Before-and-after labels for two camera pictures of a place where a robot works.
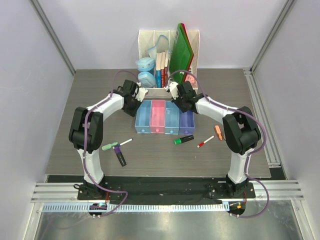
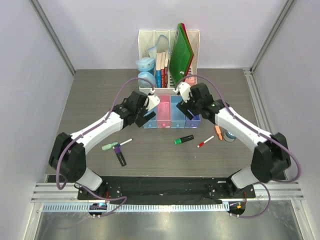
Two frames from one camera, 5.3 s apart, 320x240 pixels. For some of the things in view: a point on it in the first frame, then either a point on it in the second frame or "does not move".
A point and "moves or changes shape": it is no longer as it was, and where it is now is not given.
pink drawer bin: [158, 116] → [163, 115]
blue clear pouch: [162, 45] does not move
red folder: [192, 51] does not move
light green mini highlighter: [108, 146] does not move
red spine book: [162, 69] does not move
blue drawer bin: [171, 118] moves or changes shape
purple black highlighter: [120, 156] does not move
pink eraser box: [192, 80] does not move
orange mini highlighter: [218, 130] does not move
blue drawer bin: [143, 118] moves or changes shape
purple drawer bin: [187, 123] → [194, 123]
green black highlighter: [179, 141] does not move
